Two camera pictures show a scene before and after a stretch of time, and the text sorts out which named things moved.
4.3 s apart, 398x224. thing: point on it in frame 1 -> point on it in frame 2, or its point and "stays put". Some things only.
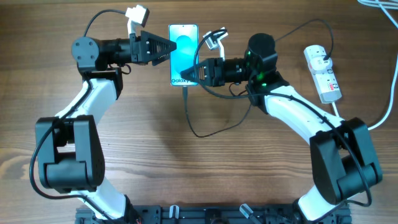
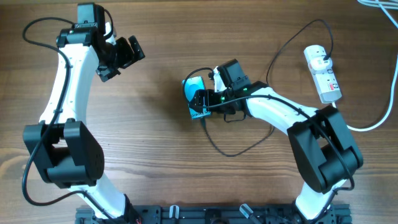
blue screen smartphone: [186, 37] -> [191, 84]
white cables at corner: [384, 4] stays put
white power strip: [326, 84] stays put
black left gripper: [143, 48] -> [104, 72]
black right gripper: [215, 67] -> [211, 94]
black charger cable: [245, 115] -> [278, 50]
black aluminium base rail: [215, 214] stays put
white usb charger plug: [318, 63] stays put
